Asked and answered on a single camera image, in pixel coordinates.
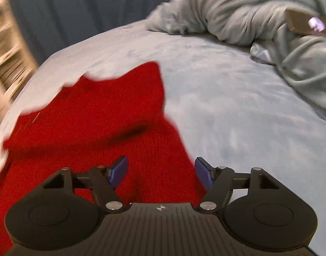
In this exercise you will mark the smartphone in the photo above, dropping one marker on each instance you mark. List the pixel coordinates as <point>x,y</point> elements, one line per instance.
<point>301,21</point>

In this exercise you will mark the grey fleece blanket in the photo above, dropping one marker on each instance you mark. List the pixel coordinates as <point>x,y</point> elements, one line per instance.
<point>245,8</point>

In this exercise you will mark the red knit sweater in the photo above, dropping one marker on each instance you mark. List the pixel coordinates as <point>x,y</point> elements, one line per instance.
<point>93,122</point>

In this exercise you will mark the blue curtain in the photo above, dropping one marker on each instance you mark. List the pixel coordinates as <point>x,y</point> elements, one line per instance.
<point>85,13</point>

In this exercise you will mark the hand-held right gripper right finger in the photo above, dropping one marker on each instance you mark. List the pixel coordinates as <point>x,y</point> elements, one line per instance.
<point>204,173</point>

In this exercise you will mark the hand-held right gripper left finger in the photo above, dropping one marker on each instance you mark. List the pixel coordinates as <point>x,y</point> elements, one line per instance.
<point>118,172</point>

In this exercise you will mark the white shelf with books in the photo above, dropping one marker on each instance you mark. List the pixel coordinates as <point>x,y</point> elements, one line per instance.
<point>8,58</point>

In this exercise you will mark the bed with blue sheet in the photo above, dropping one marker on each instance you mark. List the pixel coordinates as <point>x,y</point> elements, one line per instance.
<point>227,104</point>

